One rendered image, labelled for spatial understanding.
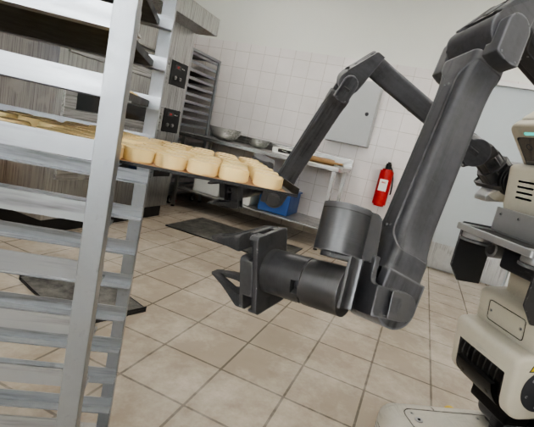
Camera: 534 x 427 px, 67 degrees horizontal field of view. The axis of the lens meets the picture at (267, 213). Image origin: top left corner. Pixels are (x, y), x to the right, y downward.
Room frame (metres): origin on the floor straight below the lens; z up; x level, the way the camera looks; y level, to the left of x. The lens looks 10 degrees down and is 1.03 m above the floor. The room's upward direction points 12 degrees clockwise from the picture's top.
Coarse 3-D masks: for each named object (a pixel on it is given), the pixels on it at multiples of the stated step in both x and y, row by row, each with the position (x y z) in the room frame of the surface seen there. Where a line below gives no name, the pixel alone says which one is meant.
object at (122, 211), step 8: (0, 184) 0.92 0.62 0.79; (8, 184) 0.92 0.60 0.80; (40, 192) 0.94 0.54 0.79; (48, 192) 0.94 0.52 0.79; (56, 192) 0.94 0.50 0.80; (80, 200) 0.95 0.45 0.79; (120, 208) 0.97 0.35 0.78; (128, 208) 0.98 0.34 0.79; (136, 208) 0.98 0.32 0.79; (112, 216) 0.95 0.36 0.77; (120, 216) 0.96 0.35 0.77; (128, 216) 0.97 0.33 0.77; (136, 216) 0.98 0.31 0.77
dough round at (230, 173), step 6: (222, 168) 0.64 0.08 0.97; (228, 168) 0.64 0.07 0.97; (234, 168) 0.65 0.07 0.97; (240, 168) 0.67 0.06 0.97; (222, 174) 0.64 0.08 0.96; (228, 174) 0.63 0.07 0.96; (234, 174) 0.63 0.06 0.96; (240, 174) 0.64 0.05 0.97; (246, 174) 0.64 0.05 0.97; (234, 180) 0.64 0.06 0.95; (240, 180) 0.64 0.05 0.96; (246, 180) 0.65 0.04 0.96
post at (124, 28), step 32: (128, 0) 0.54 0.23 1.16; (128, 32) 0.54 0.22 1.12; (128, 64) 0.54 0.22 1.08; (128, 96) 0.57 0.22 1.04; (96, 128) 0.54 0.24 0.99; (96, 160) 0.54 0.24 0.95; (96, 192) 0.54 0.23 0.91; (96, 224) 0.54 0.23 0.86; (96, 256) 0.54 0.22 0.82; (96, 288) 0.55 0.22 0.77; (64, 384) 0.54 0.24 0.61; (64, 416) 0.54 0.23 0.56
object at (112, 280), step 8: (0, 272) 0.90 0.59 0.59; (8, 272) 0.91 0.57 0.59; (16, 272) 0.91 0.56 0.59; (104, 272) 0.97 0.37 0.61; (112, 272) 0.98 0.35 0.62; (64, 280) 0.93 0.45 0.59; (72, 280) 0.94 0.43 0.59; (104, 280) 0.97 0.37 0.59; (112, 280) 0.97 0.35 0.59; (120, 280) 0.98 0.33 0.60; (128, 280) 0.98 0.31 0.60; (120, 288) 0.96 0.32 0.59; (128, 288) 0.96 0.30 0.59
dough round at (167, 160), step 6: (156, 156) 0.63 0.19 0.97; (162, 156) 0.62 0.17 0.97; (168, 156) 0.62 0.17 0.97; (174, 156) 0.62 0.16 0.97; (180, 156) 0.65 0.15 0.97; (156, 162) 0.62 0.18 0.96; (162, 162) 0.62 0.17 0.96; (168, 162) 0.62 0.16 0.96; (174, 162) 0.62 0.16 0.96; (180, 162) 0.63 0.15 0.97; (186, 162) 0.64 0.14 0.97; (168, 168) 0.62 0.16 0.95; (174, 168) 0.62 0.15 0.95; (180, 168) 0.63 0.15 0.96
